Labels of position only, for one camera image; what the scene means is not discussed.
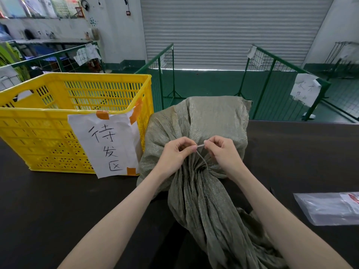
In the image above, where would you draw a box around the clear packet of cable ties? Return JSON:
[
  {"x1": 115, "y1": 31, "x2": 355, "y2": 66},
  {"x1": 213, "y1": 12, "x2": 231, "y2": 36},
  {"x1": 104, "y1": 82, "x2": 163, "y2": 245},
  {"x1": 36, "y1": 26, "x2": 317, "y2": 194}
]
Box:
[{"x1": 293, "y1": 192, "x2": 359, "y2": 227}]

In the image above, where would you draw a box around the grey workbench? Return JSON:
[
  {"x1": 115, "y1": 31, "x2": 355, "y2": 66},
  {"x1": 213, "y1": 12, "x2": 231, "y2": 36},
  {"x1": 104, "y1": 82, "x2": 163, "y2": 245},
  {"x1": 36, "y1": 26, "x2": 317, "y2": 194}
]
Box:
[{"x1": 15, "y1": 38, "x2": 93, "y2": 44}]

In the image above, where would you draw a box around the person's right hand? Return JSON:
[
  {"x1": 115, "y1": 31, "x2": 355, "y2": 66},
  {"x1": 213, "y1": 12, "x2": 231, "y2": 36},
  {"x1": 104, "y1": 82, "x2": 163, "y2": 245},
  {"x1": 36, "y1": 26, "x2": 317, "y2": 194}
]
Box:
[{"x1": 203, "y1": 136, "x2": 247, "y2": 182}]

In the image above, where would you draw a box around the white handwritten paper sheet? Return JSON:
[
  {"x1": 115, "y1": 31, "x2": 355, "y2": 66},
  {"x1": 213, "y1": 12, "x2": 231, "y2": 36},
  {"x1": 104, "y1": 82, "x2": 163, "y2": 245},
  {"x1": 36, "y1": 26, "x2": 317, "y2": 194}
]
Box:
[{"x1": 290, "y1": 73, "x2": 322, "y2": 107}]

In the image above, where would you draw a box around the black wire rack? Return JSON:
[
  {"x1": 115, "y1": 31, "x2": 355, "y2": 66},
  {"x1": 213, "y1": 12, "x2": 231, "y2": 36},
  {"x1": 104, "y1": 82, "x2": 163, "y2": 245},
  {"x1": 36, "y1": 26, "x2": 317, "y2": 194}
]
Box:
[{"x1": 324, "y1": 40, "x2": 359, "y2": 79}]

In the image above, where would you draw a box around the yellow-green safety vest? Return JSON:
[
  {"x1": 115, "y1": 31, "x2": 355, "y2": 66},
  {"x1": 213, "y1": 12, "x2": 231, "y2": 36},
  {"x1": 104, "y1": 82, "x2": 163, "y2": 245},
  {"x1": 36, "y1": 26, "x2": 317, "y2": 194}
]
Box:
[{"x1": 0, "y1": 41, "x2": 31, "y2": 81}]

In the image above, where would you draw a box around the person's left forearm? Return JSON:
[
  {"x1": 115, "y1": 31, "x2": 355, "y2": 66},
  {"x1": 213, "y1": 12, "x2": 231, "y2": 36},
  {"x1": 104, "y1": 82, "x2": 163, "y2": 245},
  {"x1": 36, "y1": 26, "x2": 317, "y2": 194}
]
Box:
[{"x1": 57, "y1": 168, "x2": 169, "y2": 269}]

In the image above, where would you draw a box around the white cable tie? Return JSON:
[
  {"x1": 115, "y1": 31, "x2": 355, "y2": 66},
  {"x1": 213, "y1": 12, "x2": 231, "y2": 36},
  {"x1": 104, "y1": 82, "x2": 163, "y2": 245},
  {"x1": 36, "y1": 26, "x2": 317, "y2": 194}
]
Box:
[{"x1": 195, "y1": 143, "x2": 209, "y2": 169}]

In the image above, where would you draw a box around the white handwritten paper sign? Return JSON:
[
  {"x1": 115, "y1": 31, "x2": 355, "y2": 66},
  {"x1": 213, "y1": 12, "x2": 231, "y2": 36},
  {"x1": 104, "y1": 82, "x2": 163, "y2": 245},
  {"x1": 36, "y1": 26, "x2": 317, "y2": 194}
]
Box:
[{"x1": 67, "y1": 112, "x2": 142, "y2": 179}]

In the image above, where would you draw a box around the person's left hand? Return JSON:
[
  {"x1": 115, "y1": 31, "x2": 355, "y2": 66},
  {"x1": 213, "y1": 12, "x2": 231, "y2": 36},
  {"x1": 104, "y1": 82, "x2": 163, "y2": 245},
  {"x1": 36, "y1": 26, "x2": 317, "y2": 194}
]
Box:
[{"x1": 153, "y1": 136, "x2": 198, "y2": 181}]

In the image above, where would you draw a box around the person's right forearm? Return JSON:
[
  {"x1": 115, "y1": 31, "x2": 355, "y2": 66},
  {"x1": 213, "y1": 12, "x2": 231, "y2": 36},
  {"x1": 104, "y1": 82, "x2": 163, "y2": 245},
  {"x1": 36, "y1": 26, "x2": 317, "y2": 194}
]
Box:
[{"x1": 233, "y1": 168, "x2": 353, "y2": 269}]

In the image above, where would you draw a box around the grey-green woven sack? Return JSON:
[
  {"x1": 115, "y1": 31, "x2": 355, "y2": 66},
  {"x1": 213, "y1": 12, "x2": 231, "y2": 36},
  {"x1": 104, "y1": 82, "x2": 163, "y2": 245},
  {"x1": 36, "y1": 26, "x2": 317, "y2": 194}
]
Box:
[{"x1": 136, "y1": 95, "x2": 289, "y2": 269}]

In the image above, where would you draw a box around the crumpled white paper sheet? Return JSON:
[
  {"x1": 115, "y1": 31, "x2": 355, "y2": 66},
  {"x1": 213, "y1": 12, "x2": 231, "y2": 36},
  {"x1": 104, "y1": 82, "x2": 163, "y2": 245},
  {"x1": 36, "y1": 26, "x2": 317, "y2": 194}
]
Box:
[{"x1": 73, "y1": 43, "x2": 102, "y2": 66}]

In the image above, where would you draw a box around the grey roller shutter door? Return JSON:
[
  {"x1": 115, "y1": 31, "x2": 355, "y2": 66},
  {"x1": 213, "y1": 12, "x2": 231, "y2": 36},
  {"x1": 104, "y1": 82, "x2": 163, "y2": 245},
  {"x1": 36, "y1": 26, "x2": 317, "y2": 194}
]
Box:
[{"x1": 139, "y1": 0, "x2": 336, "y2": 71}]

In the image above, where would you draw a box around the row of wall posters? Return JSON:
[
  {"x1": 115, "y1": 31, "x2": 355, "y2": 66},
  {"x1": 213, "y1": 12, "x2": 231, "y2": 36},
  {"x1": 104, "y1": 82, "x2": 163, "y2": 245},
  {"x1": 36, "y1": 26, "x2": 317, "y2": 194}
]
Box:
[{"x1": 0, "y1": 0, "x2": 85, "y2": 19}]

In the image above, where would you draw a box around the yellow plastic crate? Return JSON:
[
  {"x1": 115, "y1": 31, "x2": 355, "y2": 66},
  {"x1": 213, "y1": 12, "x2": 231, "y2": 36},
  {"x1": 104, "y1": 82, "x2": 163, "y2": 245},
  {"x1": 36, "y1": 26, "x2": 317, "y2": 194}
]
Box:
[{"x1": 0, "y1": 72, "x2": 154, "y2": 174}]

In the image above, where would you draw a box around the green wire fence panel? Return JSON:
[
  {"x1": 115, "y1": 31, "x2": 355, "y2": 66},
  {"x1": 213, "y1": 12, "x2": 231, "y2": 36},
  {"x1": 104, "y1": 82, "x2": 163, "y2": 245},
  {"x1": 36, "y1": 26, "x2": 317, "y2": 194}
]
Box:
[
  {"x1": 0, "y1": 40, "x2": 106, "y2": 92},
  {"x1": 134, "y1": 43, "x2": 185, "y2": 111},
  {"x1": 234, "y1": 44, "x2": 331, "y2": 122}
]

